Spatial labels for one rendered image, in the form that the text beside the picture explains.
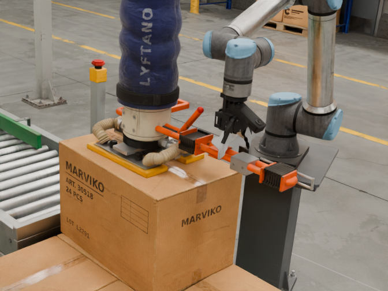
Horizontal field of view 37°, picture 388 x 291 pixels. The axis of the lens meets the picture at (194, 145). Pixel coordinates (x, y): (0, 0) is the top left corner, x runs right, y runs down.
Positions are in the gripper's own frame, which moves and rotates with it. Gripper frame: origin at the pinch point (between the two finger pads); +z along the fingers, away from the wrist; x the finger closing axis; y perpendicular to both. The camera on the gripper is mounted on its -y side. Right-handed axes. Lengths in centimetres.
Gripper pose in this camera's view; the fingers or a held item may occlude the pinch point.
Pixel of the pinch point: (235, 155)
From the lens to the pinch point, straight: 189.0
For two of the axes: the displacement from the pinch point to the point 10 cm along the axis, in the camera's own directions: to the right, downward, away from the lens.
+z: -0.7, 9.3, 3.7
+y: -7.2, -3.0, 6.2
